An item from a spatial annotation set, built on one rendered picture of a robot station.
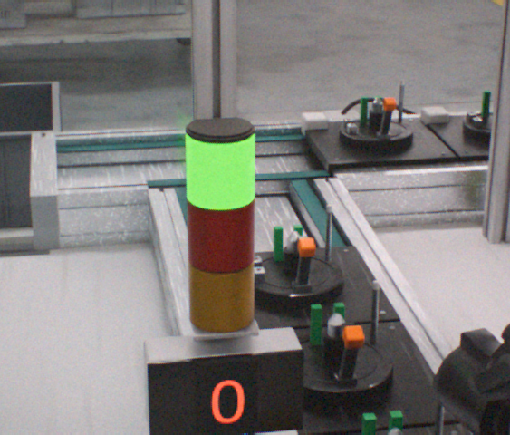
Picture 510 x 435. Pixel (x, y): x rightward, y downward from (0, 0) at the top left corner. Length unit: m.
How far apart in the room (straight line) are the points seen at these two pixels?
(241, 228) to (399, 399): 0.56
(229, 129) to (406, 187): 1.27
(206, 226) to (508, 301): 1.07
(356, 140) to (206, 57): 1.32
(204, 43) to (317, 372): 0.61
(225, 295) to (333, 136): 1.37
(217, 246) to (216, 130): 0.09
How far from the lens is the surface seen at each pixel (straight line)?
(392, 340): 1.47
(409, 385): 1.38
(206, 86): 0.83
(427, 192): 2.07
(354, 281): 1.62
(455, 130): 2.27
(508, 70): 1.94
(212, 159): 0.81
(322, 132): 2.22
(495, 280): 1.91
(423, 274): 1.91
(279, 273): 1.59
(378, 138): 2.13
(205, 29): 0.82
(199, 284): 0.85
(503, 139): 1.97
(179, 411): 0.89
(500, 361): 0.73
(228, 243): 0.83
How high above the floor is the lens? 1.67
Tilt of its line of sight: 23 degrees down
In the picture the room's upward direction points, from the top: straight up
